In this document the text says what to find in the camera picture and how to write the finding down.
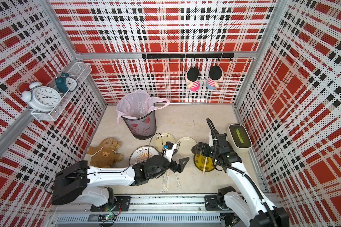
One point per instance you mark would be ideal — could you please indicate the black hook rail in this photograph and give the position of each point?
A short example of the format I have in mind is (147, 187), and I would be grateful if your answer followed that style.
(189, 56)

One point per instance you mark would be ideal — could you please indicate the white orange patterned plate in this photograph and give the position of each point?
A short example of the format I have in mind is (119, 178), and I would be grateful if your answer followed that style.
(142, 154)

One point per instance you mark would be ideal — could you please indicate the white box with green display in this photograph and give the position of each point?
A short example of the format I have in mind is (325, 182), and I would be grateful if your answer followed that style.
(238, 138)

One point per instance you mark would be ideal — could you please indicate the black mesh trash bin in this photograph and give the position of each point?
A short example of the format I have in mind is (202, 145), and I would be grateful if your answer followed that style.
(142, 128)

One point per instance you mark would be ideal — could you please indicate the white alarm clock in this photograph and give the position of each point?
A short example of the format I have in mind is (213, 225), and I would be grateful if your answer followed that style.
(41, 98)

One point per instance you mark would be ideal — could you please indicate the teal alarm clock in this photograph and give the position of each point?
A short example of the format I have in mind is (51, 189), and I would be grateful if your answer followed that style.
(66, 83)

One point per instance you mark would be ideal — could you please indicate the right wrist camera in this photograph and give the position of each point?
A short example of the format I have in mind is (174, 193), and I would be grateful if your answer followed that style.
(212, 139)

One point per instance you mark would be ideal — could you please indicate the chopsticks pack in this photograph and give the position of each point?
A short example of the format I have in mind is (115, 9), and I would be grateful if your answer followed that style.
(177, 179)
(166, 182)

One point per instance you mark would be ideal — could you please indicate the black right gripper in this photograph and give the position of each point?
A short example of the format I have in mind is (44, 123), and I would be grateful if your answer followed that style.
(205, 146)

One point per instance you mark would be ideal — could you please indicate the pink plastic bin liner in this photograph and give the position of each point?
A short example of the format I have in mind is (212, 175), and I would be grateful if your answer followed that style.
(138, 104)

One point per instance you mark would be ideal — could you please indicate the white wire wall shelf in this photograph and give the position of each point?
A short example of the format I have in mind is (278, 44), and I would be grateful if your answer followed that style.
(79, 71)

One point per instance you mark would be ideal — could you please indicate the cream plate with black pattern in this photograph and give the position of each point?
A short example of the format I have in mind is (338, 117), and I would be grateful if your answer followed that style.
(184, 146)

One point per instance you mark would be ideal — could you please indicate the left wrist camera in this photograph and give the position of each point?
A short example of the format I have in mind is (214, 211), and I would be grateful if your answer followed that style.
(169, 149)

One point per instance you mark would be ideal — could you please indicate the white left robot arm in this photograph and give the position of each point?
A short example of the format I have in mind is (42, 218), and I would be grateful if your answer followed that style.
(81, 182)

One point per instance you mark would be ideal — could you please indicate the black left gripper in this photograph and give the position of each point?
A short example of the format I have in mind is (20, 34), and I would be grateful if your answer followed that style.
(180, 168)

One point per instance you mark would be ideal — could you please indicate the brown teddy bear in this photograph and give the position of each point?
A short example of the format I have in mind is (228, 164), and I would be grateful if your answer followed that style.
(105, 155)

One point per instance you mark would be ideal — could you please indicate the green circuit board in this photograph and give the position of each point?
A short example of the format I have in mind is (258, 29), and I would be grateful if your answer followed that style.
(106, 218)

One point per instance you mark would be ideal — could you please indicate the doll with pink dress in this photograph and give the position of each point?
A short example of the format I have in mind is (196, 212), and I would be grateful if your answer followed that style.
(192, 78)

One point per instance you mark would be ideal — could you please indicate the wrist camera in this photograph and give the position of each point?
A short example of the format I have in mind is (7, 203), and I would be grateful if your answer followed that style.
(169, 149)
(212, 139)

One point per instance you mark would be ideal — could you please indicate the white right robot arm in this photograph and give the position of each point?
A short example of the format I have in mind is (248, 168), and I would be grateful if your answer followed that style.
(250, 204)

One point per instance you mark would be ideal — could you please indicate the bare wooden chopsticks pair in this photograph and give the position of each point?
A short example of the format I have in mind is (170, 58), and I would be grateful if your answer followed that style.
(204, 167)

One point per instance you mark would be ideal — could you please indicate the yellow dark patterned plate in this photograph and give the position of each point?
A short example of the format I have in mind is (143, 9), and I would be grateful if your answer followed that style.
(199, 163)

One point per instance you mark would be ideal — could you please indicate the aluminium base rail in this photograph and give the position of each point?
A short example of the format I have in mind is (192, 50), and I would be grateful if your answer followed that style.
(147, 209)

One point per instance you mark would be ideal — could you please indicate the doll with striped shirt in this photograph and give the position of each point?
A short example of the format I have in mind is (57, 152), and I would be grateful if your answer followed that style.
(216, 75)

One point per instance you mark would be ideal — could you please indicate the cream plate with flowers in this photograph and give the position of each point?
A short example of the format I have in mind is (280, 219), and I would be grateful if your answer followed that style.
(160, 140)

